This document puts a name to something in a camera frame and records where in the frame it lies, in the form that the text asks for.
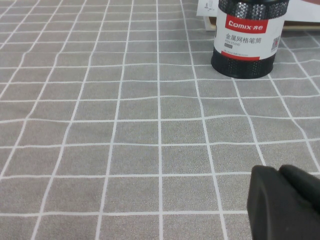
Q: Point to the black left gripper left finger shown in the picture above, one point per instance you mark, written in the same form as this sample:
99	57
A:
272	217

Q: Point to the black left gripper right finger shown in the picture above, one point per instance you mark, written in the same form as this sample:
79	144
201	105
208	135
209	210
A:
303	185

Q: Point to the black mesh pen holder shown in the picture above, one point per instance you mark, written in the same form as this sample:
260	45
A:
240	42

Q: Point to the grey grid tablecloth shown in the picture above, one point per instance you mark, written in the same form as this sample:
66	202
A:
125	125

